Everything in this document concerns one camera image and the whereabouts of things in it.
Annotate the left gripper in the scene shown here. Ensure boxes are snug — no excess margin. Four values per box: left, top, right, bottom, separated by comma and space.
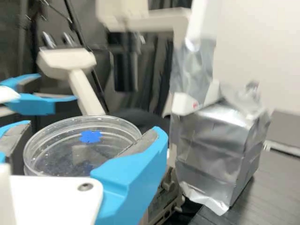
0, 73, 79, 116

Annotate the cream microscope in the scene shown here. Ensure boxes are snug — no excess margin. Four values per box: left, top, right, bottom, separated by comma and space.
36, 0, 193, 225

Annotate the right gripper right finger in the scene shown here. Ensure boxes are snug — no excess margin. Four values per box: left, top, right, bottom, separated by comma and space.
90, 126, 170, 223

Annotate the petri dish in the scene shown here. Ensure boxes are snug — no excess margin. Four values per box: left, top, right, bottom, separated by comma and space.
22, 114, 143, 178

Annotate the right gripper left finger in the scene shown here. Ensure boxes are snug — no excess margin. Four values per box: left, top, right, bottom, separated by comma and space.
0, 120, 32, 175

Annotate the white pipette stand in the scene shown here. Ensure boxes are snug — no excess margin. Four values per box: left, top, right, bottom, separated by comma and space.
168, 0, 272, 216

